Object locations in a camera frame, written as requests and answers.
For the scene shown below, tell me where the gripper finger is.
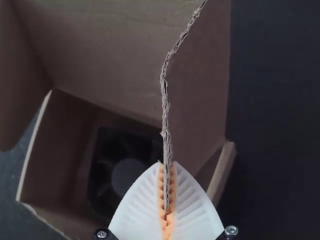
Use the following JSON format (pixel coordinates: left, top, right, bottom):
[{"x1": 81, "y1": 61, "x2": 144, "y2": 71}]
[
  {"x1": 165, "y1": 160, "x2": 239, "y2": 240},
  {"x1": 93, "y1": 159, "x2": 168, "y2": 240}
]

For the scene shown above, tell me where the cardboard box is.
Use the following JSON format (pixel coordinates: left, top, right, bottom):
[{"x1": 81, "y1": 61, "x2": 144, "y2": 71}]
[{"x1": 0, "y1": 0, "x2": 238, "y2": 240}]

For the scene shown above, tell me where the black square fan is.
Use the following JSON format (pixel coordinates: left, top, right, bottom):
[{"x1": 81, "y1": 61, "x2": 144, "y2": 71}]
[{"x1": 86, "y1": 126, "x2": 166, "y2": 220}]

